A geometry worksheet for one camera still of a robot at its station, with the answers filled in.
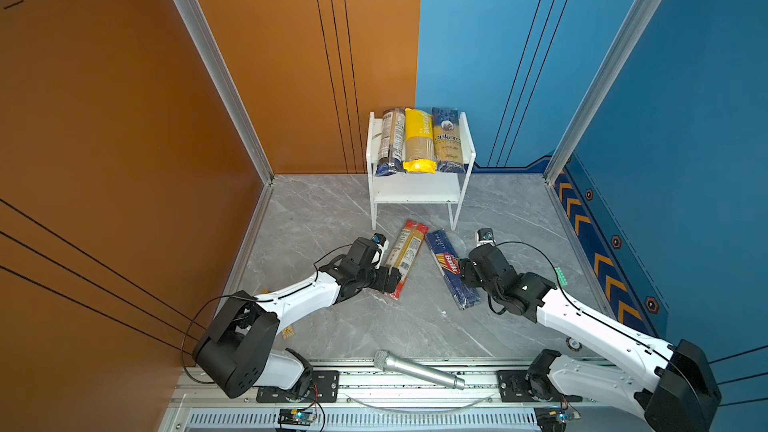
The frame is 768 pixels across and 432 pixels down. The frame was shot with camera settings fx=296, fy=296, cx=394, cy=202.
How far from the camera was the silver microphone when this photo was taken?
0.74 metres

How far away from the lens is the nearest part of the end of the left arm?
66 centimetres

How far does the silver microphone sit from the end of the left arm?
0.17 m
